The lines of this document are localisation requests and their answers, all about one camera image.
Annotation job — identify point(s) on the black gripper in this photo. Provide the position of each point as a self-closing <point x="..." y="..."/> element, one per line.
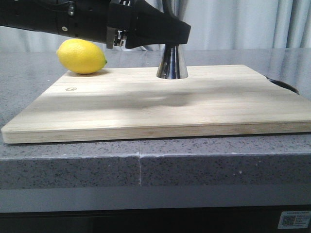
<point x="104" y="20"/>

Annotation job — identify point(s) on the steel double jigger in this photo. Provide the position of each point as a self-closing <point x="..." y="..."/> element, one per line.
<point x="172" y="65"/>

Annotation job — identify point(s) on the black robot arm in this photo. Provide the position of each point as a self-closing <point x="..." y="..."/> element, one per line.
<point x="34" y="15"/>

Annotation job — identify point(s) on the grey curtain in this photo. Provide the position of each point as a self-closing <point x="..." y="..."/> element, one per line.
<point x="215" y="25"/>

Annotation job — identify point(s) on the yellow lemon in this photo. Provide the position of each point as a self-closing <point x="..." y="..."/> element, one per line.
<point x="81" y="56"/>

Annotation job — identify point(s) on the wooden cutting board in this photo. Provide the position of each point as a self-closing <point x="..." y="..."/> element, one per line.
<point x="132" y="103"/>

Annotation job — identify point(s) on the white QR label sticker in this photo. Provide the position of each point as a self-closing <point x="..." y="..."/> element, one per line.
<point x="294" y="220"/>

